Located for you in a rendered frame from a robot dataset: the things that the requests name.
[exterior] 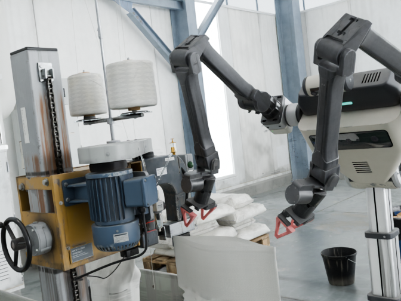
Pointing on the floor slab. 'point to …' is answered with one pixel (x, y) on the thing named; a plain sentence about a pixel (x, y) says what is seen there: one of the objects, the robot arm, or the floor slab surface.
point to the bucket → (339, 265)
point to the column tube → (44, 153)
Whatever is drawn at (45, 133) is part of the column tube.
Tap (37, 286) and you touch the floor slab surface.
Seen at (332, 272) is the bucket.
